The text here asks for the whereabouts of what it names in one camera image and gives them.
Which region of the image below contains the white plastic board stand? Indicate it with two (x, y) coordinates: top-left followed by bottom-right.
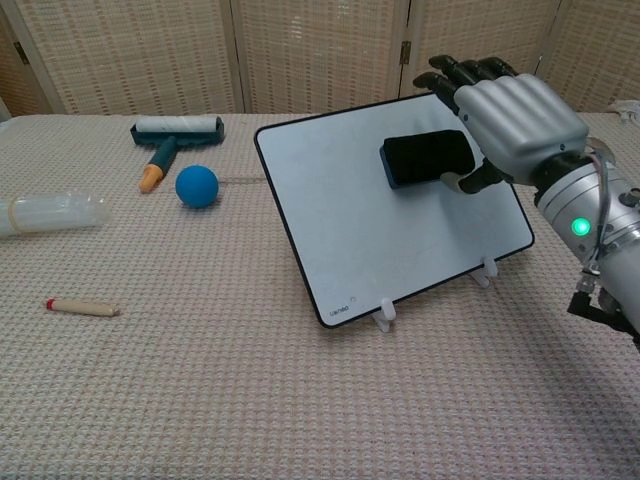
(371, 256), (500, 333)

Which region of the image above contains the blue rubber ball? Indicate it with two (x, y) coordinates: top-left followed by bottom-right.
(174, 165), (220, 209)

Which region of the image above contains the white crumpled cloth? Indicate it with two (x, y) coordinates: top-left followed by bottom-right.
(607, 98), (640, 125)

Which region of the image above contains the clear plastic bottle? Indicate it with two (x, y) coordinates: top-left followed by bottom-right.
(0, 190), (113, 240)

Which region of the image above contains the beige waffle tablecloth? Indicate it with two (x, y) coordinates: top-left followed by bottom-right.
(0, 112), (640, 480)

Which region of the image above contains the white whiteboard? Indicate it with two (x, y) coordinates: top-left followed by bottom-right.
(253, 92), (535, 330)

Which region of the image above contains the short wooden pencil red cap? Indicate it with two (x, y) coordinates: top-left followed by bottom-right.
(45, 298), (122, 318)

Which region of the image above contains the woven folding screen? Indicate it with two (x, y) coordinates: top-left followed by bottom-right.
(0, 0), (640, 118)

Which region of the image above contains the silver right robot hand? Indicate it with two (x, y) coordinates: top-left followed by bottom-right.
(412, 54), (591, 195)

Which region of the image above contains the teal lint roller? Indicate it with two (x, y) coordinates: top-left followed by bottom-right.
(130, 115), (225, 195)

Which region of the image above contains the black whiteboard eraser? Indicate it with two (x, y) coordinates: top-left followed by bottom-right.
(379, 128), (475, 192)

